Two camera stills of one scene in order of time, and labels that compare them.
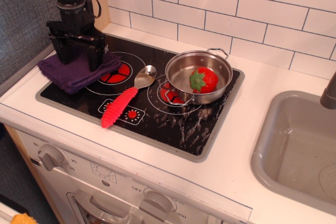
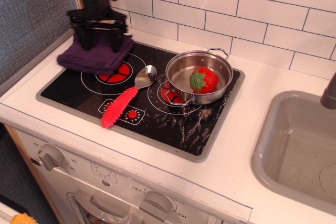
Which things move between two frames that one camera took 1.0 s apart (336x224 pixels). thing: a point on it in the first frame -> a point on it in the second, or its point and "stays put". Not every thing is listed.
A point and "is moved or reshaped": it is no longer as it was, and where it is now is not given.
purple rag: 78,73 is moved or reshaped
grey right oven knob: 156,204 stays put
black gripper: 77,23 -> 97,14
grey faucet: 328,99 stays put
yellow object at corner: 22,219 stays put
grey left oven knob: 50,156 stays put
